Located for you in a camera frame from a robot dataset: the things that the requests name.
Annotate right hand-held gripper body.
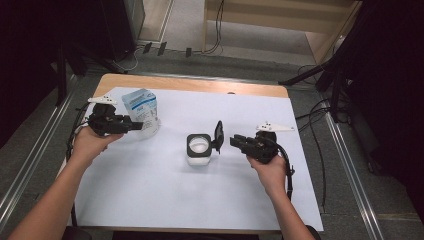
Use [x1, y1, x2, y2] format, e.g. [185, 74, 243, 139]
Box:
[247, 121, 296, 165]

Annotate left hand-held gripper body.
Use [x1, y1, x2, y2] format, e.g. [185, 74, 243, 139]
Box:
[87, 95, 127, 137]

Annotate white and blue pouch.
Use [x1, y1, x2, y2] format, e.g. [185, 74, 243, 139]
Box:
[121, 87, 162, 140]

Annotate clear jar with black lid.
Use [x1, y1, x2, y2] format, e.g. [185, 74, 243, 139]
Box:
[186, 120, 225, 167]

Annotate person's right hand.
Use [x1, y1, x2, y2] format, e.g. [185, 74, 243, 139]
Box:
[247, 155, 288, 200]

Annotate person's left hand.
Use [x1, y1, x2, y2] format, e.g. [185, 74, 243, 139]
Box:
[71, 126, 124, 168]

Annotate wooden table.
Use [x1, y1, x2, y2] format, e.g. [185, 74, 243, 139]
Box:
[56, 73, 325, 235]

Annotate black metal stand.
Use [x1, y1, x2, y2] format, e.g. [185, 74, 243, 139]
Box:
[278, 49, 355, 124]
[54, 39, 129, 108]

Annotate white paper sheet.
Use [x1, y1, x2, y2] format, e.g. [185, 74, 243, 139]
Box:
[58, 86, 325, 232]

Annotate dark grey cabinet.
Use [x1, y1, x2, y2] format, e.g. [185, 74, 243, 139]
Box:
[99, 0, 146, 62]

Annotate black curtain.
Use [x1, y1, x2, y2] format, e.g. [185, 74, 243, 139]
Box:
[0, 0, 105, 149]
[334, 0, 424, 228]

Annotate light wooden shelf unit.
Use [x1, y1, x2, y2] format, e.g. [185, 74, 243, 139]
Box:
[202, 0, 363, 66]

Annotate right hand-held gripper cable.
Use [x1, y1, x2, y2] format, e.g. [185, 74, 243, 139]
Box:
[269, 142, 296, 202]

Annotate hand-held gripper cable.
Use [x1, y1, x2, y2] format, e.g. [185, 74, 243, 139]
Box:
[269, 142, 296, 202]
[65, 101, 93, 228]

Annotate left hand-held gripper cable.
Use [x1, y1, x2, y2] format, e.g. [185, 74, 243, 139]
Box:
[65, 101, 93, 228]

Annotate black floor cables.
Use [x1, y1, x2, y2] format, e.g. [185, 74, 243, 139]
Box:
[294, 64, 351, 212]

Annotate thin white floor cable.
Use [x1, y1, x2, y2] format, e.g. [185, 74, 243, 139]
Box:
[112, 45, 145, 73]

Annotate metal floor rail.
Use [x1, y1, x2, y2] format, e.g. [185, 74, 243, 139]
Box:
[320, 96, 385, 240]
[0, 73, 81, 232]

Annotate hanging black cable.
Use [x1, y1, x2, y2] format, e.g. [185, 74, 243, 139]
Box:
[202, 0, 225, 55]

